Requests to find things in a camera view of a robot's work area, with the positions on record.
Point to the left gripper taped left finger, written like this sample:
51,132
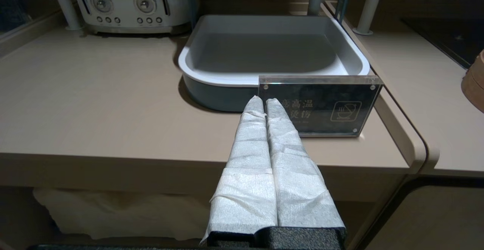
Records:
245,189

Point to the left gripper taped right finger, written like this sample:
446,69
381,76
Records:
302,201

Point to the small bamboo steamer basket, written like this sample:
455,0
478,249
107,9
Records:
475,93

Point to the clear acrylic warning sign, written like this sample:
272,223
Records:
325,106

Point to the white plastic sheet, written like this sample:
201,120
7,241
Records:
113,212

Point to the white tray with blue base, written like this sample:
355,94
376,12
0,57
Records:
264,49

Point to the black induction cooktop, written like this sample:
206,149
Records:
446,38

